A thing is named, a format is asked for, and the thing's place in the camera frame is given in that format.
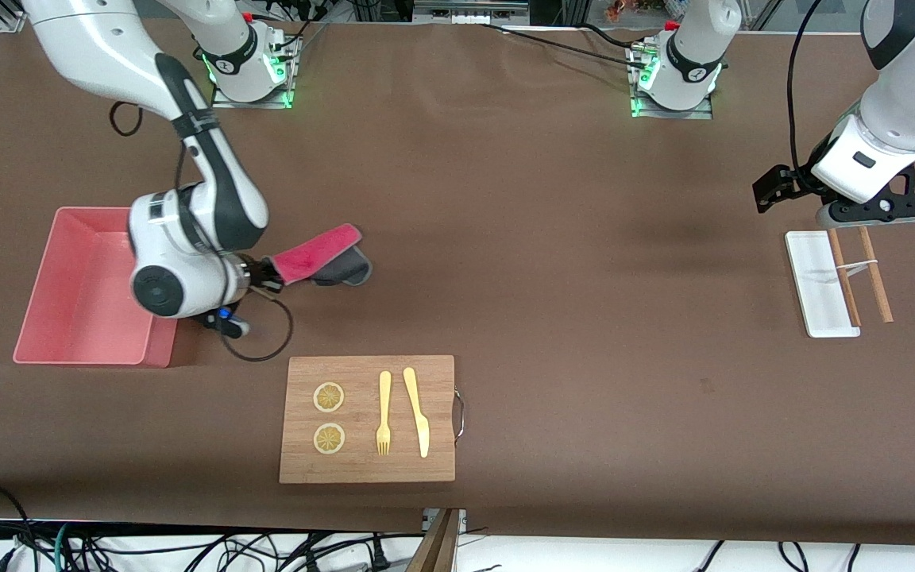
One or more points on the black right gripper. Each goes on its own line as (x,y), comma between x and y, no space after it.
(255,276)

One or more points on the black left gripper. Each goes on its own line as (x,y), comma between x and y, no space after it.
(793,186)

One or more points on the pink and grey cloth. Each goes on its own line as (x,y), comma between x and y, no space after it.
(322,246)

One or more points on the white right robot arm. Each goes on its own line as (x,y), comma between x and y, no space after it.
(187,262)

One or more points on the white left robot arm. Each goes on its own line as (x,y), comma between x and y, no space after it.
(902,103)

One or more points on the white rack tray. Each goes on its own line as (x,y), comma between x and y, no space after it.
(811,278)

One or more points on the toy lemon slice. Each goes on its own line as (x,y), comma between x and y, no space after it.
(329,397)
(329,438)

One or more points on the yellow plastic fork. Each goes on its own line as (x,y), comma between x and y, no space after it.
(384,397)

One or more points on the pink plastic bin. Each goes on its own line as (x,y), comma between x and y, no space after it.
(76,302)

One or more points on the yellow plastic knife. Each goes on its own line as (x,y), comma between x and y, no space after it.
(418,413)

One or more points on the wooden cutting board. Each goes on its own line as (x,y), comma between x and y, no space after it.
(362,469)

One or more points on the grey power strip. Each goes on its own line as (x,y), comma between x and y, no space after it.
(469,12)

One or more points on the brown wooden stand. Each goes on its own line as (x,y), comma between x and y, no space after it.
(438,552)

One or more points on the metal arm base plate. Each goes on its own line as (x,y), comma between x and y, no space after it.
(251,104)
(672,114)

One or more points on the small metal table bracket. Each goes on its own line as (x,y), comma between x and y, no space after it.
(428,520)

